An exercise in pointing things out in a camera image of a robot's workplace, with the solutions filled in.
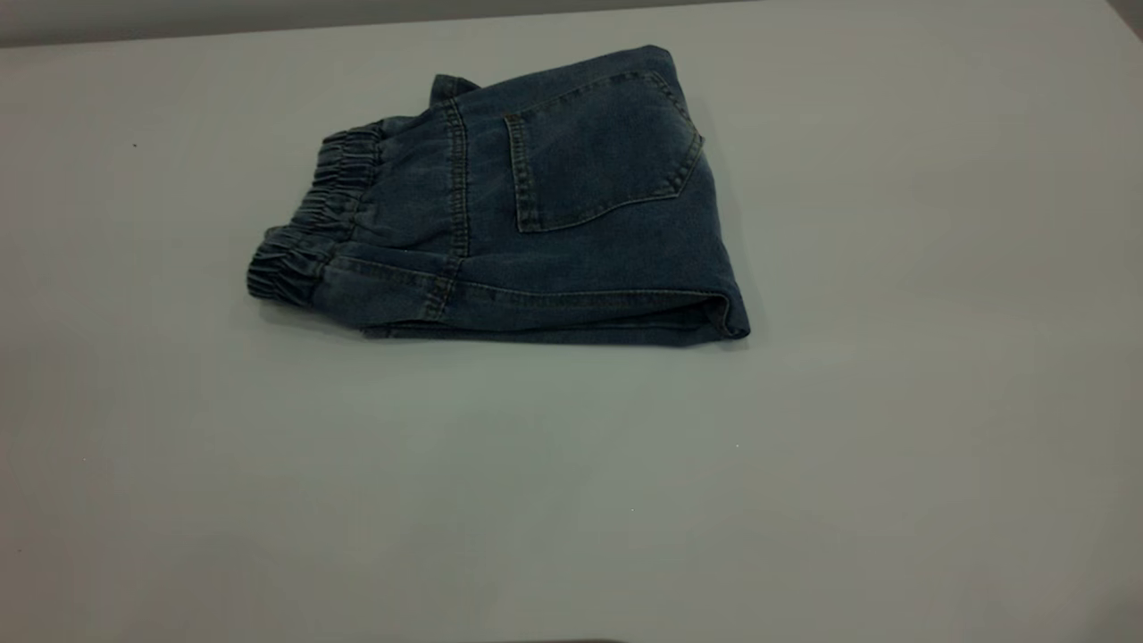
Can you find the blue denim pants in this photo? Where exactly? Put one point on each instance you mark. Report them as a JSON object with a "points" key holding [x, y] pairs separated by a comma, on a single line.
{"points": [[580, 223]]}

